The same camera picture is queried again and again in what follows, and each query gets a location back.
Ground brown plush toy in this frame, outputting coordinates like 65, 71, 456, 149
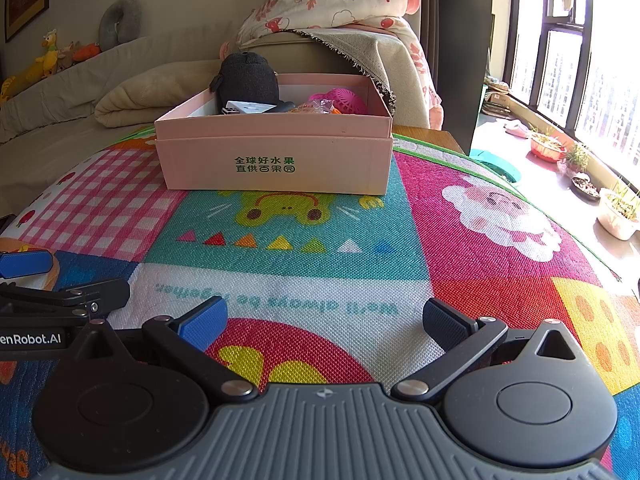
55, 42, 81, 71

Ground yellow plush toy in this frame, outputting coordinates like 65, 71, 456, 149
0, 30, 60, 103

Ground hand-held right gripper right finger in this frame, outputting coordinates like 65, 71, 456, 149
390, 297, 583, 403

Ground beige sofa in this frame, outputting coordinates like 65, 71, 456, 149
0, 22, 241, 161

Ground dark window frame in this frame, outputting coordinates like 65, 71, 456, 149
492, 0, 640, 181

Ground beige woven cloth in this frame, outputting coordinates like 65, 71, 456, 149
292, 27, 431, 128

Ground white power adapter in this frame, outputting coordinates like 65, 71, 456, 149
220, 100, 278, 116

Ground orange flower pot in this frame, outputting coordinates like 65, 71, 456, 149
529, 132, 568, 162

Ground teal plastic object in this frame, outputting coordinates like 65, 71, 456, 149
470, 149, 522, 183

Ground beige folded blanket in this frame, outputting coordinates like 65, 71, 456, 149
94, 59, 236, 128

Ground dark shallow plant dish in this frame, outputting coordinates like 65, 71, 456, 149
571, 174, 601, 203

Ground white pot with sprouts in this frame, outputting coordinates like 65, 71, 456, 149
596, 180, 640, 241

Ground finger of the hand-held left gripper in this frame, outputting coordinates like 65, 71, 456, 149
0, 250, 53, 278
0, 279, 131, 318

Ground floral printed quilt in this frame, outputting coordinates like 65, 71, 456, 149
237, 0, 443, 128

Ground small potted green plant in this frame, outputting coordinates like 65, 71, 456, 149
565, 145, 593, 173

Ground pink plastic basket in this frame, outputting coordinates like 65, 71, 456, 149
307, 86, 371, 116

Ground red framed wall picture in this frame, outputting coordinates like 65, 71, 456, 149
5, 0, 51, 43

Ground grey neck pillow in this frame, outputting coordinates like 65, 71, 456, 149
97, 0, 143, 52

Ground yellow label bread packet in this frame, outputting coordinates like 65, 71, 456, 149
287, 99, 337, 116

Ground orange plush toy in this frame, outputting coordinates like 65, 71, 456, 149
72, 40, 102, 63

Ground pink cardboard box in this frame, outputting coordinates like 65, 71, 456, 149
154, 72, 395, 196

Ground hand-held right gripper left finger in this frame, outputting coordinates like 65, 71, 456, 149
75, 296, 258, 403

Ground black plush toy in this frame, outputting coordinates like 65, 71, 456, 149
209, 51, 281, 113

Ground colourful printed play mat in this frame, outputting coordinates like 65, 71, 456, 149
0, 125, 640, 480

